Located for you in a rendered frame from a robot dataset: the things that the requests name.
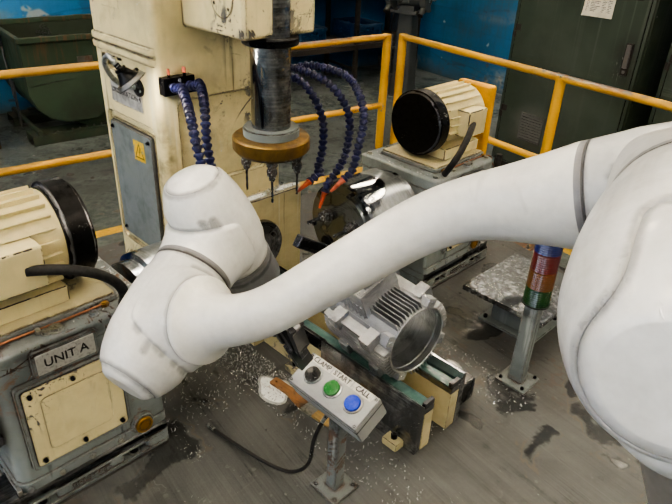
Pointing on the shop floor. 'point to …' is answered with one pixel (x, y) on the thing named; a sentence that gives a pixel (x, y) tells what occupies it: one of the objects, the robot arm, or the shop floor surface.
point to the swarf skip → (42, 29)
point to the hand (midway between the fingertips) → (298, 352)
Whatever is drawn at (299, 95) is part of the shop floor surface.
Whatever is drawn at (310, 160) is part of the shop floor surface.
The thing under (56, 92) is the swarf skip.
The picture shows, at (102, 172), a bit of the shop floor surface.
